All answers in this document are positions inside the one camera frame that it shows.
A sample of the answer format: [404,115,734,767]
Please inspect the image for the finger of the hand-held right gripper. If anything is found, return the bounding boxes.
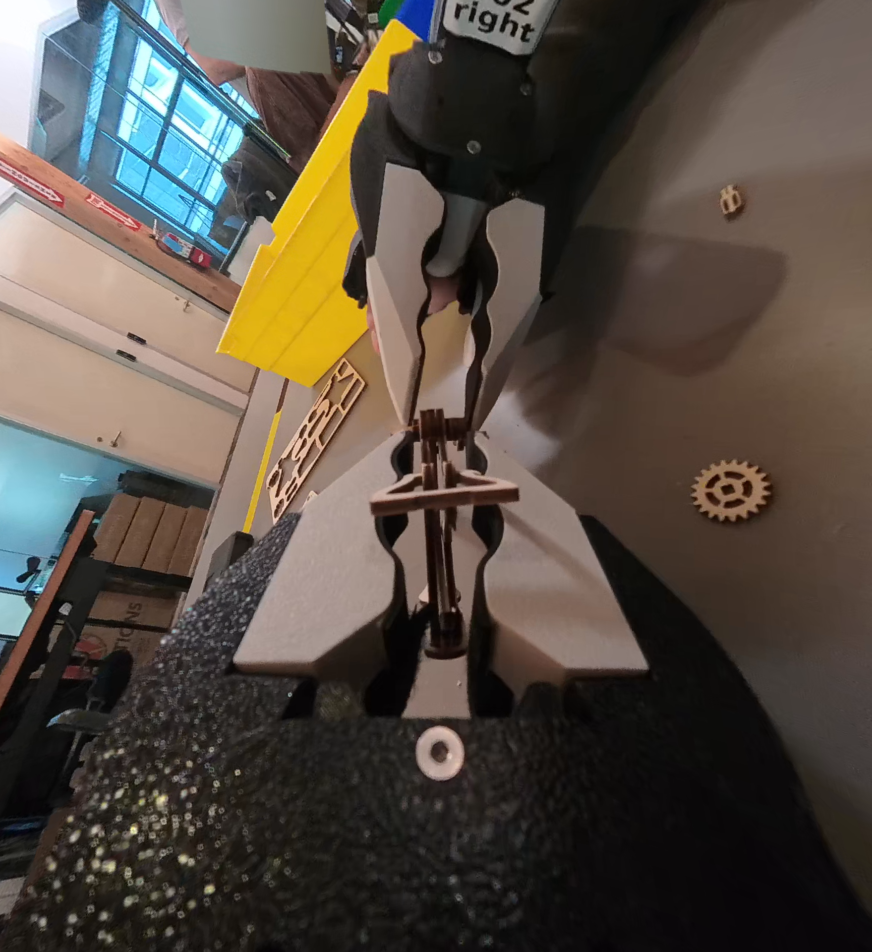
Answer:
[365,164,446,428]
[467,198,550,432]

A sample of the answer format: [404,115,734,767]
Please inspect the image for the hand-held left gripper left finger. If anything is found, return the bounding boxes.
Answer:
[233,431,418,679]

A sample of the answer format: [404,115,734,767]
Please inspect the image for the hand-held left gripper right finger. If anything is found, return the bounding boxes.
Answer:
[473,433,651,699]

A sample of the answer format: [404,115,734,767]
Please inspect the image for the wooden model frame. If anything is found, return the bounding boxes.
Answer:
[370,408,520,659]

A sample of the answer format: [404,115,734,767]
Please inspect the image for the wooden gear axle assembly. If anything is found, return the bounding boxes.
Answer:
[409,408,474,451]

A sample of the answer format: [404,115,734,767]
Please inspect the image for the wooden gear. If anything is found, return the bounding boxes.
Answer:
[690,459,773,523]

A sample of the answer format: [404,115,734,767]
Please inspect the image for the emptied wooden parts sheet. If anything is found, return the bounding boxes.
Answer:
[266,358,366,525]

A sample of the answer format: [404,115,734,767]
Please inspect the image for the person's right hand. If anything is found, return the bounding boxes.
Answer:
[428,274,475,315]

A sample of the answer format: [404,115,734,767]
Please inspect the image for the yellow plastic bin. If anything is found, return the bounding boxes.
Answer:
[216,18,407,388]

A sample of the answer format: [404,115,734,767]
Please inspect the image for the yellow tape stripe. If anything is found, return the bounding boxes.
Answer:
[242,409,282,533]

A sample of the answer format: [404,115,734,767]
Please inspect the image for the recycling bin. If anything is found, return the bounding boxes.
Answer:
[220,216,277,280]

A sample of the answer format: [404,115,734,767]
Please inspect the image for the dark jacket on chair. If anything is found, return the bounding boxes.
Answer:
[220,119,291,220]

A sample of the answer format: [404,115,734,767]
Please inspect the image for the brown cardboard boxes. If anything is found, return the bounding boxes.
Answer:
[49,494,210,678]

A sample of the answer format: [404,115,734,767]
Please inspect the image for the red fire extinguisher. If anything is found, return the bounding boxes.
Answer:
[157,231,214,267]

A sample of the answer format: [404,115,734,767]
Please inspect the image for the large glass window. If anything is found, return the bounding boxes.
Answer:
[30,0,258,246]

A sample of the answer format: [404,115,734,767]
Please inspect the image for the red sign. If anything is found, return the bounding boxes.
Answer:
[0,141,65,208]
[82,192,143,232]

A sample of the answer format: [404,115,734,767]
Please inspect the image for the desk with brown edge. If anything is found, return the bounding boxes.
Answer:
[0,509,98,789]

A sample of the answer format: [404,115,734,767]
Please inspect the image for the beige door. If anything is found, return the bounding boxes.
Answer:
[0,286,247,488]
[0,186,258,391]

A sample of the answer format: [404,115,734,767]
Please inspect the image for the wooden support post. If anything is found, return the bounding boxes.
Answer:
[0,108,239,313]

